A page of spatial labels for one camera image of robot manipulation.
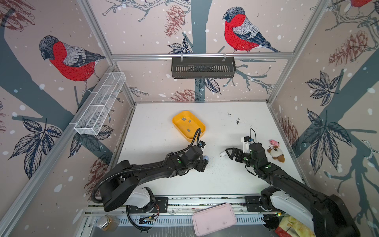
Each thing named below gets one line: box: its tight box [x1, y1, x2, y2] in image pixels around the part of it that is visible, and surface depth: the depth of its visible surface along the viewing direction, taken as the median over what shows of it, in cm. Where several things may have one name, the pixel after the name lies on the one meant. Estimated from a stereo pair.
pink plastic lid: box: [191, 202, 237, 237], surface depth 69 cm
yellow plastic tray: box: [171, 110, 207, 142], surface depth 110 cm
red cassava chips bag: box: [274, 214, 315, 237], surface depth 67 cm
